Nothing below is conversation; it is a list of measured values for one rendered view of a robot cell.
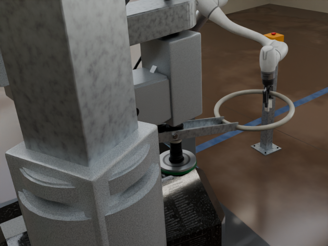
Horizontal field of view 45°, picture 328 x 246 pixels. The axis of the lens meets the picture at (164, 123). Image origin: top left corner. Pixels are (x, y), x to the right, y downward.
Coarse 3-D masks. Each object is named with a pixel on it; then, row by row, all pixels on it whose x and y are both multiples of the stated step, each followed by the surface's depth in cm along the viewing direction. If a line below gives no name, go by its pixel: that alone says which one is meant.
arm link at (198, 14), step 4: (220, 0) 265; (224, 0) 269; (220, 4) 267; (224, 4) 273; (220, 8) 273; (196, 12) 283; (196, 16) 283; (200, 16) 281; (204, 16) 280; (196, 20) 284; (200, 20) 283; (204, 20) 283; (196, 24) 286; (200, 24) 286; (192, 28) 290; (196, 28) 289; (200, 28) 291
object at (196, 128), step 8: (192, 120) 223; (200, 120) 227; (208, 120) 232; (216, 120) 237; (184, 128) 221; (192, 128) 209; (200, 128) 212; (208, 128) 217; (216, 128) 221; (224, 128) 226; (232, 128) 231; (160, 136) 194; (168, 136) 198; (176, 136) 200; (184, 136) 206; (192, 136) 210
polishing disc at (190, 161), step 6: (168, 150) 225; (186, 150) 224; (162, 156) 220; (168, 156) 220; (186, 156) 219; (192, 156) 219; (162, 162) 215; (168, 162) 215; (186, 162) 214; (192, 162) 214; (162, 168) 211; (168, 168) 210; (174, 168) 209; (180, 168) 209; (186, 168) 209
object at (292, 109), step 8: (232, 96) 266; (280, 96) 256; (216, 104) 257; (288, 104) 247; (216, 112) 248; (224, 120) 239; (280, 120) 232; (288, 120) 233; (240, 128) 232; (248, 128) 230; (256, 128) 228; (264, 128) 228; (272, 128) 229
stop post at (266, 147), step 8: (280, 40) 324; (264, 104) 355; (272, 104) 352; (264, 112) 358; (272, 112) 356; (264, 120) 361; (272, 120) 360; (264, 136) 368; (272, 136) 369; (256, 144) 381; (264, 144) 371; (272, 144) 379; (264, 152) 368; (272, 152) 368
